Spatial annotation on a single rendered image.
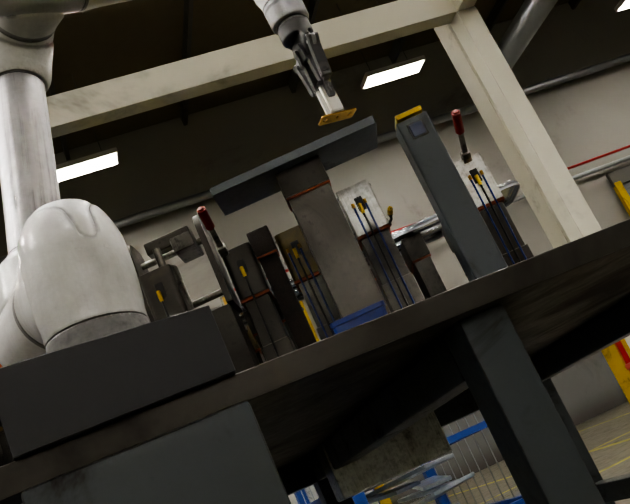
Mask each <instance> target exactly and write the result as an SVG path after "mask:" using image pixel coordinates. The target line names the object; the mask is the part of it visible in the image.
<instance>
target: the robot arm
mask: <svg viewBox="0 0 630 504"><path fill-rule="evenodd" d="M127 1H132V0H0V184H1V193H2V202H3V211H4V221H5V230H6V239H7V248H8V256H7V258H6V259H5V260H4V261H3V262H2V263H1V264H0V364H1V365H2V366H3V367H4V366H8V365H11V364H14V363H18V362H21V361H24V360H28V359H31V358H34V357H38V356H41V355H44V354H48V353H51V352H54V351H57V350H61V349H64V348H67V347H71V346H74V345H77V344H81V343H84V342H87V341H91V340H94V339H97V338H101V337H104V336H107V335H111V334H114V333H117V332H121V331H124V330H127V329H131V328H134V327H137V326H141V325H144V324H147V323H150V322H149V319H148V316H147V312H146V309H145V304H144V299H143V294H142V291H141V287H140V283H139V280H138V277H137V274H136V270H135V267H134V264H133V261H132V259H131V256H130V253H129V251H128V248H127V246H126V243H125V241H124V239H123V236H122V234H121V233H120V231H119V229H118V228H117V227H116V225H115V224H114V223H113V221H112V220H111V219H110V218H109V217H108V216H107V215H106V214H105V213H104V212H103V211H102V210H101V209H100V208H99V207H98V206H96V205H92V204H90V203H89V202H87V201H84V200H81V199H63V200H61V198H60V191H59V183H58V176H57V169H56V162H55V155H54V148H53V141H52V134H51V127H50V120H49V113H48V105H47V98H46V92H47V91H48V89H49V88H50V85H51V81H52V62H53V52H54V43H53V39H54V33H55V29H56V27H57V26H58V24H59V23H60V22H61V20H62V19H63V18H64V14H67V13H73V12H81V11H86V10H90V9H94V8H98V7H102V6H107V5H111V4H116V3H122V2H127ZM254 1H255V3H256V5H257V6H258V7H259V8H260V9H261V10H262V11H263V13H264V16H265V18H266V19H267V21H268V23H269V25H270V27H271V29H272V31H273V33H274V34H276V35H278V36H279V38H280V40H281V42H282V44H283V46H284V47H285V48H287V49H290V50H292V52H293V56H294V58H295V60H296V66H293V70H294V72H296V73H297V74H298V76H299V77H300V79H301V81H302V82H303V84H304V86H305V87H306V89H307V90H308V92H309V94H310V95H311V97H315V96H317V97H318V99H319V101H320V103H321V105H322V107H323V109H324V111H325V114H326V115H327V114H331V113H335V112H339V111H343V110H344V107H343V105H342V103H341V101H340V99H339V97H338V96H337V94H336V92H335V90H334V88H333V86H332V84H331V78H330V75H332V70H331V68H330V65H329V63H328V60H327V58H326V55H325V53H324V50H323V48H322V45H321V43H320V39H319V34H318V32H314V30H313V28H312V26H311V24H310V22H309V20H308V18H309V13H308V11H307V9H306V7H305V5H304V3H303V1H302V0H254Z"/></svg>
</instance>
